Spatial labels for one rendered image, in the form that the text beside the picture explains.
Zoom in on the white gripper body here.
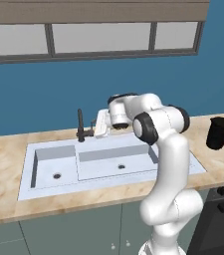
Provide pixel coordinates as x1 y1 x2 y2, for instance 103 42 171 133
94 109 112 139

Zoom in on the black sink faucet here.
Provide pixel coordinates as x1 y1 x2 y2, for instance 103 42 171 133
76 108 98 143

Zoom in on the white double-basin sink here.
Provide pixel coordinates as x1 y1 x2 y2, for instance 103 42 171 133
17 130 207 202

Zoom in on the grey-framed window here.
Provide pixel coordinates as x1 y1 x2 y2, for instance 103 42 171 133
0 20 207 65

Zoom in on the grey-green cupboard door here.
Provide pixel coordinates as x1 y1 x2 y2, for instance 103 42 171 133
18 203 123 255
0 220 30 255
119 188 211 255

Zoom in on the beige window blind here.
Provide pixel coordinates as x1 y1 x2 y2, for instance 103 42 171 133
0 0 211 26

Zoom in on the black jug with brown handle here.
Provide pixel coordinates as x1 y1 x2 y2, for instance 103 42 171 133
205 117 224 151

